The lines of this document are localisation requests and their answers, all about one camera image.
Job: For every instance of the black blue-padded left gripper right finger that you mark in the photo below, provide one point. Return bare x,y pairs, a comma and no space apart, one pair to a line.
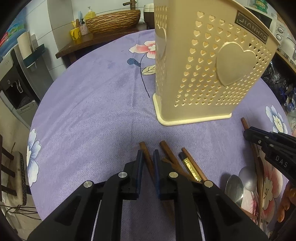
259,136

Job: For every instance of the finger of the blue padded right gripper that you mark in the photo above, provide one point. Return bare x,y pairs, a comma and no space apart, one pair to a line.
156,171

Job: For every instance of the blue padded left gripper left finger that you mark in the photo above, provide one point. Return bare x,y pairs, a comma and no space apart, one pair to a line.
138,174

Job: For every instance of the black gold-banded chopstick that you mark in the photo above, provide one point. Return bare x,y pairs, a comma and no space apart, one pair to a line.
189,166

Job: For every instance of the person's right hand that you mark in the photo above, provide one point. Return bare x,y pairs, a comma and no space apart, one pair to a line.
288,198

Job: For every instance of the metal spoon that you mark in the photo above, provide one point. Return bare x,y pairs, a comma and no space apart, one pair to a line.
249,179
234,189

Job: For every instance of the black plastic bag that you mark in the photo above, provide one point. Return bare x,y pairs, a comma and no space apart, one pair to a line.
280,78

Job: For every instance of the purple floral tablecloth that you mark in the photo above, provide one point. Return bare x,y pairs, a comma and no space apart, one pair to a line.
93,117

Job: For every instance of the beige perforated utensil holder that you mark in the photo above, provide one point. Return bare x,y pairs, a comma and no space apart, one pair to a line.
208,56

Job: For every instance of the white microwave oven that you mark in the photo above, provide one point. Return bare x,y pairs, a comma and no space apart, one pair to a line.
278,28

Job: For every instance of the dark wooden sink counter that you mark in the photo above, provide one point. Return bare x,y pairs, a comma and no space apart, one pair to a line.
76,49

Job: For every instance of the wooden stool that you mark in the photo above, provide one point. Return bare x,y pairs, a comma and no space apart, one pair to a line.
5,169

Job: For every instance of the grey water dispenser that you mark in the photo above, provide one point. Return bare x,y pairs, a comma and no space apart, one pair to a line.
24,87

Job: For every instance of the woven brown basin sink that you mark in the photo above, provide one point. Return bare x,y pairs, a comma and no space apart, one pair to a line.
112,22

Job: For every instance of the yellow cup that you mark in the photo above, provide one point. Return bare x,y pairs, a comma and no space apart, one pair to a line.
75,33

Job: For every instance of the white brown rice cooker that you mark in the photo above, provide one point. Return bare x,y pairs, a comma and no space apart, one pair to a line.
149,14

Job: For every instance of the bronze faucet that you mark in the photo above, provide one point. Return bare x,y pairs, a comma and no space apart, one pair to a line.
131,3

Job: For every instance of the yellow soap dispenser bottle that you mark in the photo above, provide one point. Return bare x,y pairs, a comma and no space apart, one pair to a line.
90,14

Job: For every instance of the paper cup stack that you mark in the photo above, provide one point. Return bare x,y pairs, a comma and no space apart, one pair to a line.
26,49

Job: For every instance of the blue water jug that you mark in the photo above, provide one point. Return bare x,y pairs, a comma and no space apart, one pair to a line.
10,37

